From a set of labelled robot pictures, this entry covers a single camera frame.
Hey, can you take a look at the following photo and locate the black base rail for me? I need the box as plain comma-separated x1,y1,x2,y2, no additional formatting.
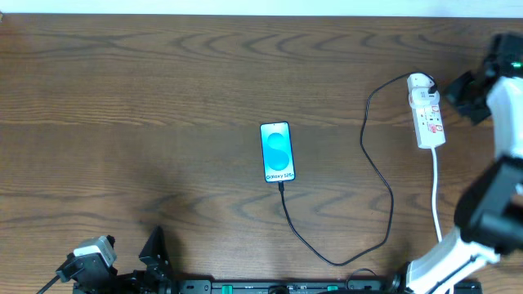
175,278,483,294

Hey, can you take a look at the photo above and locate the blue Samsung Galaxy smartphone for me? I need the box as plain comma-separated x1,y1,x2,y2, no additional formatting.
260,121,296,183

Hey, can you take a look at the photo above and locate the white USB charger adapter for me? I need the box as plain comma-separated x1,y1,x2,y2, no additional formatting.
407,73,435,92

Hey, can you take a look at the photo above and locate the black left camera cable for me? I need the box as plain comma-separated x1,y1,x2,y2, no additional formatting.
35,275,62,294

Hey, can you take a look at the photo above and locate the white power strip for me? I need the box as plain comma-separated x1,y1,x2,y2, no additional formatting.
409,87,446,149

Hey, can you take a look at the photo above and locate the black USB charging cable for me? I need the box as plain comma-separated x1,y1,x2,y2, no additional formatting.
277,69,439,267

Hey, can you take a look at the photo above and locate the white power strip cord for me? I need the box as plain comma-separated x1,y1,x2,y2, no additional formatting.
430,147,444,244

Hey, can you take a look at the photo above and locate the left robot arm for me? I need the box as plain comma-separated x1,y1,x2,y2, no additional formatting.
56,226,179,293

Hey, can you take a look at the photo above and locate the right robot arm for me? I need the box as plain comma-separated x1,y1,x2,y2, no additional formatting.
388,33,522,293

